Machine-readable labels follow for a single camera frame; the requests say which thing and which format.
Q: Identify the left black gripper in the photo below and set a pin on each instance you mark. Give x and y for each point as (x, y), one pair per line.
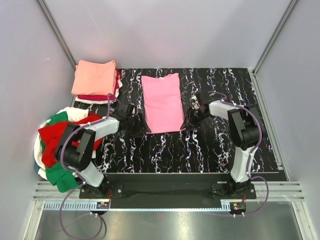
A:
(141, 127)

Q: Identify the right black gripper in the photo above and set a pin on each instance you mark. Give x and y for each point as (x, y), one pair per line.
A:
(189, 123)

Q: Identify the pink t shirt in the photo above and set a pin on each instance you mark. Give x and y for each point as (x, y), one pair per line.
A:
(162, 103)

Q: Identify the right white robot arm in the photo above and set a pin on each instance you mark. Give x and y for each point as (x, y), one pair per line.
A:
(246, 133)

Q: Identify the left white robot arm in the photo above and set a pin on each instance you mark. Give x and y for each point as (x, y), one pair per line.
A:
(76, 145)

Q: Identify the folded magenta t shirt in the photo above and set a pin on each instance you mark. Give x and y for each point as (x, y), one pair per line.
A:
(118, 85)

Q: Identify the folded peach t shirt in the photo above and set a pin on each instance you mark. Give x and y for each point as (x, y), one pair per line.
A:
(94, 78)

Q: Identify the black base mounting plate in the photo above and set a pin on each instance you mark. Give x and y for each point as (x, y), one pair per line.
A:
(210, 185)

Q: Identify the red t shirt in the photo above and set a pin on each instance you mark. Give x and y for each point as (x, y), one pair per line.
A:
(52, 132)

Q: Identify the green t shirt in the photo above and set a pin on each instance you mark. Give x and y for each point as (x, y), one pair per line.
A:
(62, 178)

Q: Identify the slotted cable duct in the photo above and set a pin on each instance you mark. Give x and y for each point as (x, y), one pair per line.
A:
(130, 207)

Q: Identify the aluminium rail profile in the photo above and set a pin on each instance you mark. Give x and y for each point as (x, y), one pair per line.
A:
(275, 190)

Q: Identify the right aluminium frame post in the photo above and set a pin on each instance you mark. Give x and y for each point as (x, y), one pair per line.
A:
(276, 33)

